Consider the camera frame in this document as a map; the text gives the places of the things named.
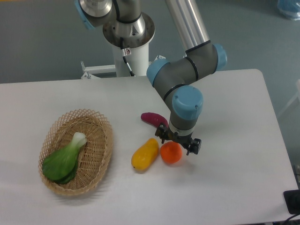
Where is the yellow mango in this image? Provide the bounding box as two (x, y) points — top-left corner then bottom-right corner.
(131, 138), (159, 171)

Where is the green bok choy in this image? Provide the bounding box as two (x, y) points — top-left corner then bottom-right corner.
(42, 132), (87, 184)

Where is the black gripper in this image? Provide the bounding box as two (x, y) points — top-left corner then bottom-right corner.
(155, 123), (202, 156)

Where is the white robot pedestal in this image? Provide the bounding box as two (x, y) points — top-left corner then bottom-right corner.
(81, 44), (152, 79)

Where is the orange fruit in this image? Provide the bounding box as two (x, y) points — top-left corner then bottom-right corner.
(160, 142), (182, 164)

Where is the blue plastic bag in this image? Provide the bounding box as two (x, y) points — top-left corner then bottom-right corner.
(277, 0), (300, 21)

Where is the black device at edge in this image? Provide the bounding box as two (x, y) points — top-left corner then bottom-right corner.
(283, 189), (300, 214)

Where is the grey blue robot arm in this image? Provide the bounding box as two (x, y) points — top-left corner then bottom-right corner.
(75, 0), (227, 154)

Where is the woven wicker basket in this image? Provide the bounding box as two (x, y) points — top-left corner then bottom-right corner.
(38, 109), (113, 196)

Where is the purple sweet potato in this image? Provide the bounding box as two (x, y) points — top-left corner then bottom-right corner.
(141, 112), (168, 128)

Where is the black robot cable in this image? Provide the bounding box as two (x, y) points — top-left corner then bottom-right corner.
(120, 37), (136, 77)

